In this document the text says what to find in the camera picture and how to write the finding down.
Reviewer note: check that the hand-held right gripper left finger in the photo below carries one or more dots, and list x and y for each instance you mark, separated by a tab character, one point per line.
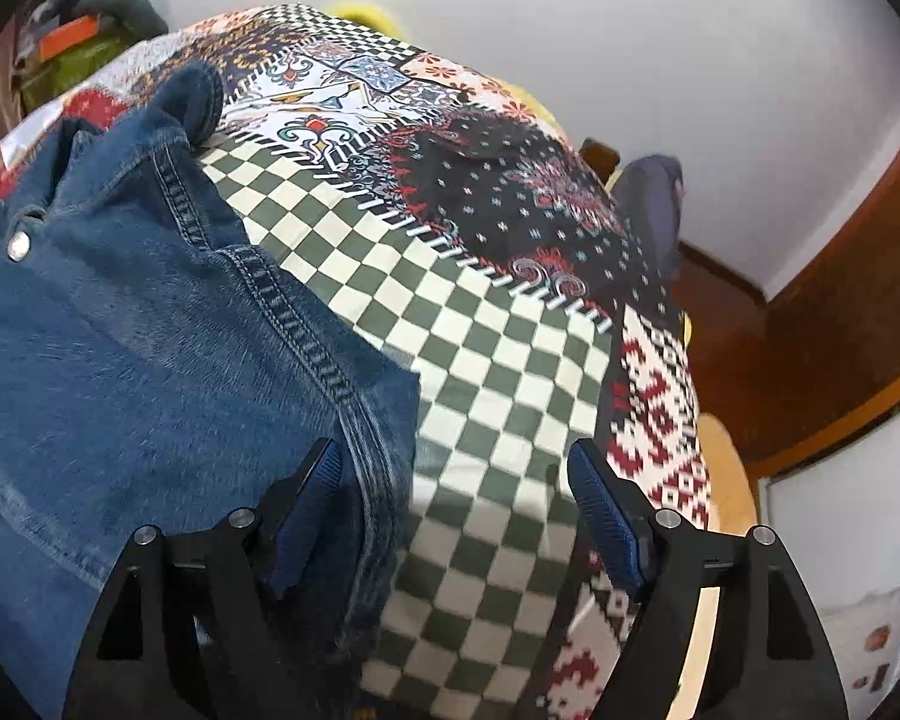
311	521

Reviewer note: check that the light wooden bed frame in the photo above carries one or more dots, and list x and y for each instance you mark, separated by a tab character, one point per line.
727	480

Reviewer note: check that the white cloth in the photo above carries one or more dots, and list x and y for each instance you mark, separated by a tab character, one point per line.
34	127

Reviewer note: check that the orange box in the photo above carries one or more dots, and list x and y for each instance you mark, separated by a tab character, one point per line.
67	37

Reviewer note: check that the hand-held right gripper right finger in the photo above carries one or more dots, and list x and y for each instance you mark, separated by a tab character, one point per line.
607	521

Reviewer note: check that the wooden bed post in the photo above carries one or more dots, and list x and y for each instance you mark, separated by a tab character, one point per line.
600	157

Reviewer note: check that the wooden room door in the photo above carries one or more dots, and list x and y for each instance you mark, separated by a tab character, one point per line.
855	300

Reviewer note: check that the yellow plush cushion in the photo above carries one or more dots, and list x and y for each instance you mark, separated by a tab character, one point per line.
364	16

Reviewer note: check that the blue denim jacket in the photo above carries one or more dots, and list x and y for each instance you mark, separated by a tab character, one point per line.
135	315

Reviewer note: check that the patchwork patterned blanket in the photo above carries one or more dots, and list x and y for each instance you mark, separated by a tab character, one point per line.
495	360

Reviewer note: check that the dark blue garment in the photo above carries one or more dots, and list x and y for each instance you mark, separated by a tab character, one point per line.
652	202

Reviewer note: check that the grey neck pillow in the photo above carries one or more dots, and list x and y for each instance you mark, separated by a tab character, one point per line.
124	7

